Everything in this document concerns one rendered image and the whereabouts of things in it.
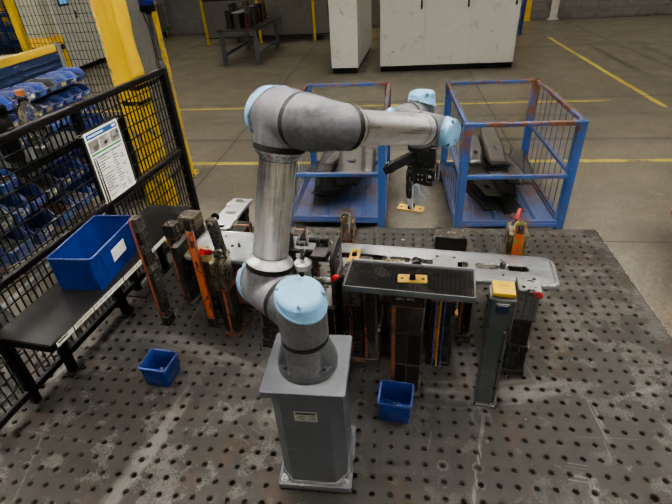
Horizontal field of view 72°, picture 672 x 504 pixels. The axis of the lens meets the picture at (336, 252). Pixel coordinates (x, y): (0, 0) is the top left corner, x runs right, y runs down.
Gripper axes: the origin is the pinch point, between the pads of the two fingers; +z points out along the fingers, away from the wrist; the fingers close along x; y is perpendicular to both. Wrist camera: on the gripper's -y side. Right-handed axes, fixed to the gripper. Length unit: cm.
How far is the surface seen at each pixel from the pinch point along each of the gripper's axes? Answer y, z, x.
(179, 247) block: -92, 28, -11
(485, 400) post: 33, 55, -23
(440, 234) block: 5.8, 24.6, 24.8
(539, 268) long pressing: 42, 27, 17
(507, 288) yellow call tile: 33.2, 11.2, -19.9
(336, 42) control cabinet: -335, 76, 720
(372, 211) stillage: -80, 112, 187
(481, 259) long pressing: 22.6, 27.4, 16.6
